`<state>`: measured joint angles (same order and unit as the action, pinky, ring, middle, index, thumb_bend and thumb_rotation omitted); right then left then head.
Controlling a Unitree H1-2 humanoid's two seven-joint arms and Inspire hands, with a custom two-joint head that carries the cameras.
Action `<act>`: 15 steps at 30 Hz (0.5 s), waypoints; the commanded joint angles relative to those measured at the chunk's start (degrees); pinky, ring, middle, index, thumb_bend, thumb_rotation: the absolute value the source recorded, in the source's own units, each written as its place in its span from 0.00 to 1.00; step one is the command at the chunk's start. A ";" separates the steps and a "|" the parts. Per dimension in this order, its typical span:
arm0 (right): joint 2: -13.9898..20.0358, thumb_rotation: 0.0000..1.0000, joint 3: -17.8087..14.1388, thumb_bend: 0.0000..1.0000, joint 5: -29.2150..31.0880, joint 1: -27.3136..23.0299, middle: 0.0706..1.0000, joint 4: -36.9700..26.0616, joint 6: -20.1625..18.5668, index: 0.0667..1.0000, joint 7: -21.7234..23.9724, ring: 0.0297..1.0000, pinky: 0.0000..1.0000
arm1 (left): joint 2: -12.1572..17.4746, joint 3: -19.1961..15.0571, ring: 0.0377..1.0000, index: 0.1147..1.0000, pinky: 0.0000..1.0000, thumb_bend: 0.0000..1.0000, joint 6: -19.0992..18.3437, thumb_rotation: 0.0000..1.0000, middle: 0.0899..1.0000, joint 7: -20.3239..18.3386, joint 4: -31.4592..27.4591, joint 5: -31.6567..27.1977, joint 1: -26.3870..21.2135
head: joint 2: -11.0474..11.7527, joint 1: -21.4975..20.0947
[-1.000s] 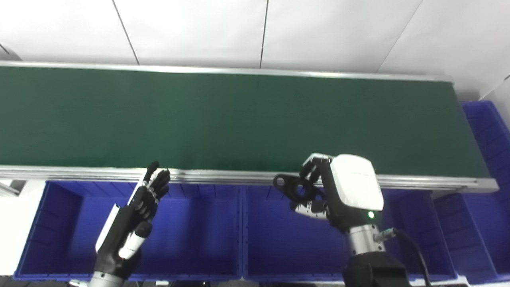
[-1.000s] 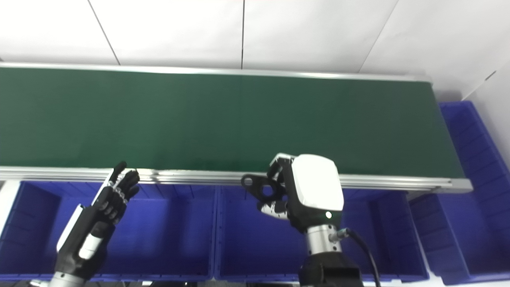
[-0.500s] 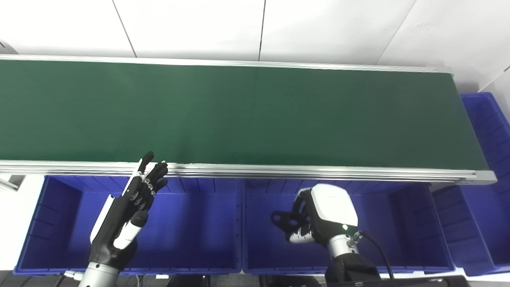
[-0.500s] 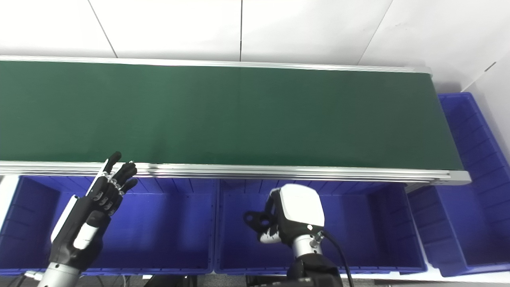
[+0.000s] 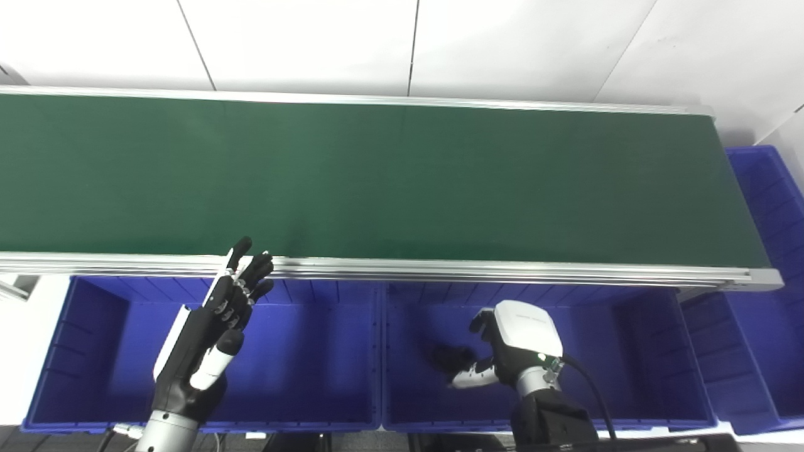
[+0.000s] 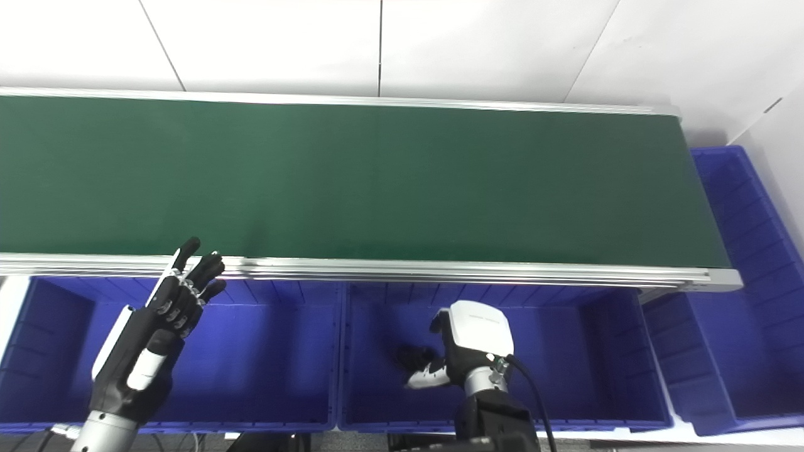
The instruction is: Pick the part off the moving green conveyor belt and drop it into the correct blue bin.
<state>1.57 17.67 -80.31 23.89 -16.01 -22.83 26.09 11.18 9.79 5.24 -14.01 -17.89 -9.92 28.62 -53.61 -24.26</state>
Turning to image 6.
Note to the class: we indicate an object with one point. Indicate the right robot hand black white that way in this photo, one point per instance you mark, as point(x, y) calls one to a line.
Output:
point(480, 333)

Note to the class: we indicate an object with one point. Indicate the blue plastic bin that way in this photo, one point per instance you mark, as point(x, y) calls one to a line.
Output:
point(584, 370)
point(264, 364)
point(747, 326)

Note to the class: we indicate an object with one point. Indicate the green conveyor belt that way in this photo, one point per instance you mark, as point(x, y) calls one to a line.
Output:
point(440, 271)
point(377, 188)

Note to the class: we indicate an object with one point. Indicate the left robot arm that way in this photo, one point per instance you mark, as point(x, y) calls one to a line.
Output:
point(103, 436)

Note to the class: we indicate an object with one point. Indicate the black flanged metal part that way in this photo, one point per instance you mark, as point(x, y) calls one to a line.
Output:
point(414, 358)

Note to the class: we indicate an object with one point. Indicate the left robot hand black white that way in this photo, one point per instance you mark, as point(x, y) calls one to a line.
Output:
point(135, 351)

